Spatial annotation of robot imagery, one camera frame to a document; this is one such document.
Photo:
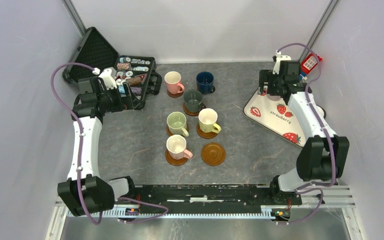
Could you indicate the light green mug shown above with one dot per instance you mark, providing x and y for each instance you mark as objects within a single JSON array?
[{"x": 177, "y": 123}]

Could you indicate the mauve mug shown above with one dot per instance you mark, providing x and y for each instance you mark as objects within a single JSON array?
[{"x": 273, "y": 97}]

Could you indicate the aluminium frame rail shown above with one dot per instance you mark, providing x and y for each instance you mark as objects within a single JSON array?
[{"x": 332, "y": 197}]

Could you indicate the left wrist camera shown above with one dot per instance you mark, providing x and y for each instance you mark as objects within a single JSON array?
[{"x": 108, "y": 77}]

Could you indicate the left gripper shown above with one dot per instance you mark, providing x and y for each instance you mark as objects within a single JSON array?
[{"x": 129, "y": 101}]

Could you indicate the cream pink mug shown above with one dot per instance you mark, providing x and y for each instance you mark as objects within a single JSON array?
[{"x": 177, "y": 147}]

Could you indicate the dark blue mug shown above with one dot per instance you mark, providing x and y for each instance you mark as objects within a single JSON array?
[{"x": 205, "y": 79}]

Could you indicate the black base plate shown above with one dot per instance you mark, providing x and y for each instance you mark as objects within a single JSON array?
[{"x": 203, "y": 199}]

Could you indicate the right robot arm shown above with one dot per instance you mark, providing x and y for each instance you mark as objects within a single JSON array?
[{"x": 322, "y": 159}]

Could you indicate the dark green mug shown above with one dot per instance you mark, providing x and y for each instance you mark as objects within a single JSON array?
[{"x": 193, "y": 101}]

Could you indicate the strawberry pattern tray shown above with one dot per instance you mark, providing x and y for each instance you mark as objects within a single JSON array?
[{"x": 294, "y": 124}]

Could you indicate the yellow mug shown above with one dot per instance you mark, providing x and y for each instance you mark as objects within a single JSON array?
[{"x": 208, "y": 121}]

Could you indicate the red blue toy truck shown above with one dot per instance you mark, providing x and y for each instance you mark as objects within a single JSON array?
[{"x": 307, "y": 66}]

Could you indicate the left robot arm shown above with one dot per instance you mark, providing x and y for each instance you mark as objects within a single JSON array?
[{"x": 84, "y": 192}]

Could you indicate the black poker chip case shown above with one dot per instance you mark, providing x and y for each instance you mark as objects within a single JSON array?
[{"x": 131, "y": 70}]

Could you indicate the dark brown coaster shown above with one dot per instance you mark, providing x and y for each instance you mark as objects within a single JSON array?
[{"x": 174, "y": 95}]

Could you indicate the grooved wooden coaster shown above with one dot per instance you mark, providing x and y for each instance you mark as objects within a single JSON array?
[{"x": 188, "y": 113}]

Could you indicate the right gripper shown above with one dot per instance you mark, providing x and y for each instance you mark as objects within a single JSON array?
[{"x": 266, "y": 76}]

